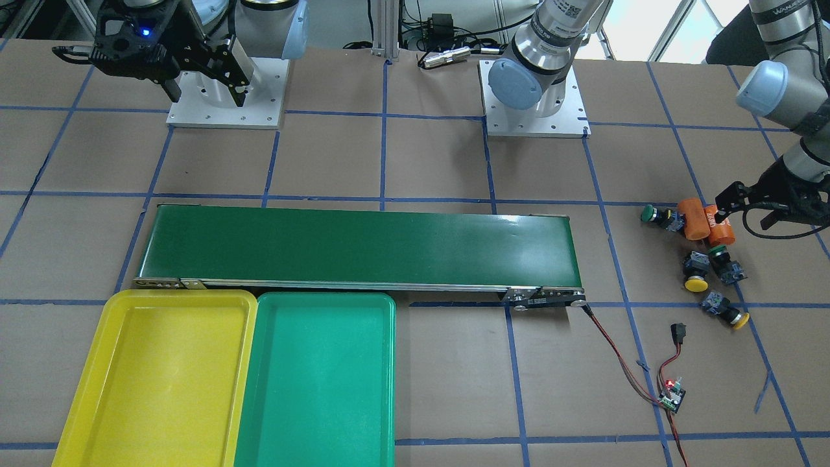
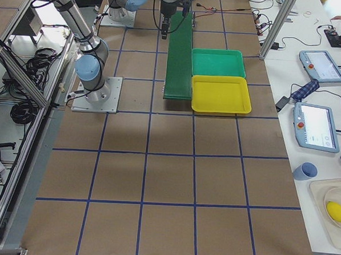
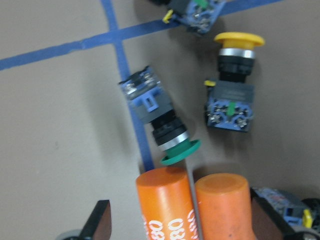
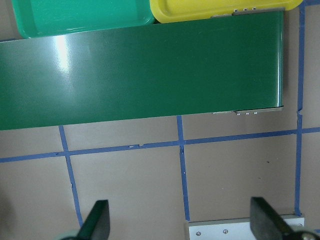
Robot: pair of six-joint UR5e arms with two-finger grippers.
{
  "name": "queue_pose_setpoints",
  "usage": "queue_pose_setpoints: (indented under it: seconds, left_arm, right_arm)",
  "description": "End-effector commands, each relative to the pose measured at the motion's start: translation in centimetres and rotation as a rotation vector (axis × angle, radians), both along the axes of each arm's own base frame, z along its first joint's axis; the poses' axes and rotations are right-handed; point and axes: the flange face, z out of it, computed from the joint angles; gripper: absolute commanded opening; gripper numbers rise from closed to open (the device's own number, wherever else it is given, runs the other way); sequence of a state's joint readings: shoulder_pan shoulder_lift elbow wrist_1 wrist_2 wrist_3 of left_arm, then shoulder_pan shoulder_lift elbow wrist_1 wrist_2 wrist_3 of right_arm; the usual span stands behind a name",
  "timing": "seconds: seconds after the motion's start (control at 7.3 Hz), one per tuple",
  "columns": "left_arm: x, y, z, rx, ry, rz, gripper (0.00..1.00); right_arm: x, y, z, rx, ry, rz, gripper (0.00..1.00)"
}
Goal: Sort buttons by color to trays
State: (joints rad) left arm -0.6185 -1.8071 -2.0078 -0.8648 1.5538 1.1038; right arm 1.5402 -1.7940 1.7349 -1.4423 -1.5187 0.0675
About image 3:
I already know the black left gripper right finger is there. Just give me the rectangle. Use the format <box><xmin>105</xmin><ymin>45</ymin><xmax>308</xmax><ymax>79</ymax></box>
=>
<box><xmin>250</xmin><ymin>187</ymin><xmax>296</xmax><ymax>240</ymax></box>

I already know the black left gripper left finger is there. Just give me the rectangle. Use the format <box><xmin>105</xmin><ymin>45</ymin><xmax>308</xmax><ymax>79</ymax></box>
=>
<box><xmin>79</xmin><ymin>200</ymin><xmax>112</xmax><ymax>240</ymax></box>

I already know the plain orange cylinder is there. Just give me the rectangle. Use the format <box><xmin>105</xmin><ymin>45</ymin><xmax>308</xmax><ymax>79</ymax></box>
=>
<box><xmin>195</xmin><ymin>173</ymin><xmax>256</xmax><ymax>240</ymax></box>

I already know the orange cylinder with 4680 print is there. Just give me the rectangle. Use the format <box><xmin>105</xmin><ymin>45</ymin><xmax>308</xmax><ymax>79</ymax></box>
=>
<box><xmin>135</xmin><ymin>167</ymin><xmax>200</xmax><ymax>240</ymax></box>

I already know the yellow push button switch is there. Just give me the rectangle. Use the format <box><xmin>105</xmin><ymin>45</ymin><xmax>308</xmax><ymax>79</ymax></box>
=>
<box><xmin>251</xmin><ymin>186</ymin><xmax>320</xmax><ymax>232</ymax></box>
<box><xmin>204</xmin><ymin>31</ymin><xmax>265</xmax><ymax>133</ymax></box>

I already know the green push button switch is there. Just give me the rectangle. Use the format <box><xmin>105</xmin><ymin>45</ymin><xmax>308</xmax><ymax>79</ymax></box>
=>
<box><xmin>162</xmin><ymin>0</ymin><xmax>227</xmax><ymax>36</ymax></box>
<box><xmin>118</xmin><ymin>66</ymin><xmax>201</xmax><ymax>166</ymax></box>

